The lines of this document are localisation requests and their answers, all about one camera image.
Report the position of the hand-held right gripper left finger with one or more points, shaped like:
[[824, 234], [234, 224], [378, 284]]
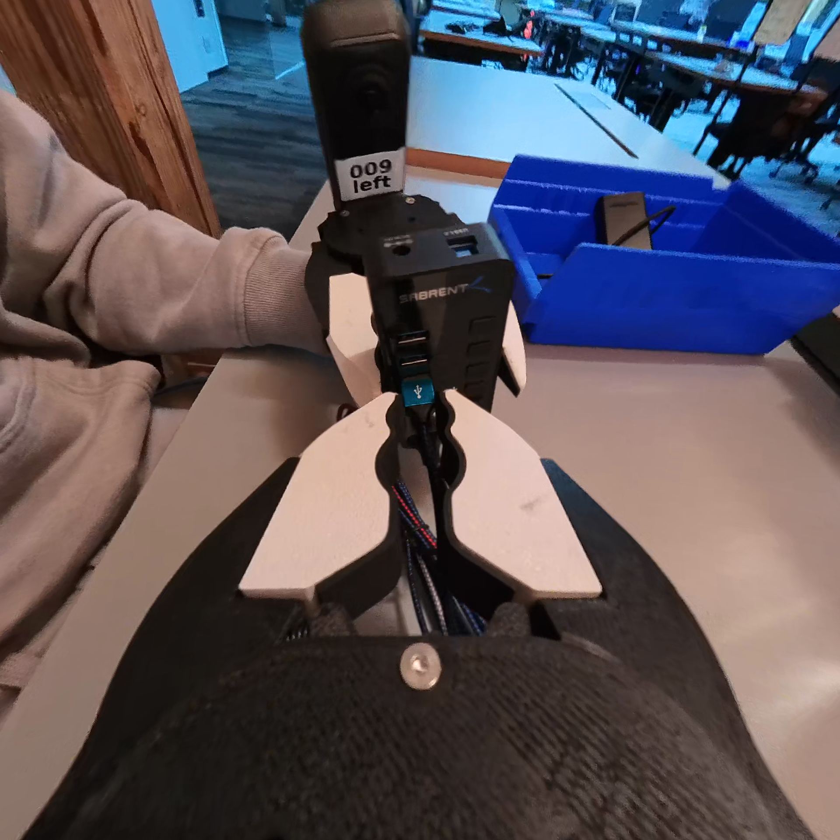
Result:
[[328, 512]]

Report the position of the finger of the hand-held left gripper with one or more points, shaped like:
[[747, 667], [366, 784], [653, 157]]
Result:
[[351, 334], [515, 361]]

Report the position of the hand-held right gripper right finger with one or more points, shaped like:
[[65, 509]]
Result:
[[518, 525]]

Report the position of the compact black USB hub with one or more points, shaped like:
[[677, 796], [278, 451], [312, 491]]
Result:
[[433, 295]]

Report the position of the blue plastic bin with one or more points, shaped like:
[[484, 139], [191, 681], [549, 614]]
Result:
[[656, 308]]

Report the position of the long black USB hub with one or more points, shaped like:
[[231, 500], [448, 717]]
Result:
[[623, 220]]

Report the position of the person's left forearm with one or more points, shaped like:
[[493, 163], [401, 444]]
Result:
[[164, 282]]

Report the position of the neighbouring white desk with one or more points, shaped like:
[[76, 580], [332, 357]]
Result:
[[499, 111]]

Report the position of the light grey desk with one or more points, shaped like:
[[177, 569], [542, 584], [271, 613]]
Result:
[[656, 459]]

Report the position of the person's grey sweatshirt torso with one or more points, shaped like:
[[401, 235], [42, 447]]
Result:
[[52, 492]]

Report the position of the background office desks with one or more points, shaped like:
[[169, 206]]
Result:
[[689, 59]]

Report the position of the wooden post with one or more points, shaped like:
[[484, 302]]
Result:
[[98, 98]]

